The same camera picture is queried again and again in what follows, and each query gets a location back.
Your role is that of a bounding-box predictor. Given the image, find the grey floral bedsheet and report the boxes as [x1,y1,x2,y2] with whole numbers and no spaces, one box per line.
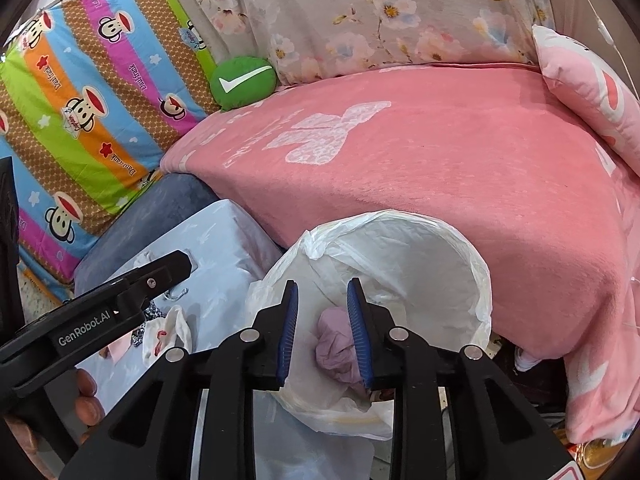
[179,0,554,84]

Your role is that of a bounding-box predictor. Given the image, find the colourful monkey striped quilt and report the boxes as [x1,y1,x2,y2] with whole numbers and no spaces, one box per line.
[1,0,216,300]

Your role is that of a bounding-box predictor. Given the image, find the white glove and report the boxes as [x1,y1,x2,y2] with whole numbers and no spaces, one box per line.
[142,306,193,368]

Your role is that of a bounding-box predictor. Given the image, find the person's left hand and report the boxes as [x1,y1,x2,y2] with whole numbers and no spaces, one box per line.
[0,367,106,480]

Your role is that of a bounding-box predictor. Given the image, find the pink fleece blanket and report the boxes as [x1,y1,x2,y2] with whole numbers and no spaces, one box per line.
[160,64,639,443]

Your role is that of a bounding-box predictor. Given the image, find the blue-grey velvet cushion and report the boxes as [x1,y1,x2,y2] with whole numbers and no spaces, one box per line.
[74,174,219,296]

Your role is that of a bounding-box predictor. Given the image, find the light blue palm-print sheet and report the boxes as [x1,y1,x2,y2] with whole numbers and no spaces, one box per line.
[107,200,374,479]

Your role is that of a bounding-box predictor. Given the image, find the pink white pillow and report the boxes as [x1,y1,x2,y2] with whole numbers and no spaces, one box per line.
[532,25,639,171]

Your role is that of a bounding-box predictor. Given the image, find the white plastic trash bag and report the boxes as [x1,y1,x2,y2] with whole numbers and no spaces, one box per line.
[245,210,492,441]

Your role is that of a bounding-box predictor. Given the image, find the pink cloth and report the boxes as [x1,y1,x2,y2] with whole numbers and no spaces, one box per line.
[314,307,368,399]

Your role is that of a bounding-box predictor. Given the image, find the red gold snack wrapper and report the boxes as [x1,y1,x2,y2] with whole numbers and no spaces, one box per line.
[565,438,626,471]

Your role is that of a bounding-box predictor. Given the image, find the green checkmark plush cushion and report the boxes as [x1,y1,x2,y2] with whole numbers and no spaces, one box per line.
[209,56,278,110]

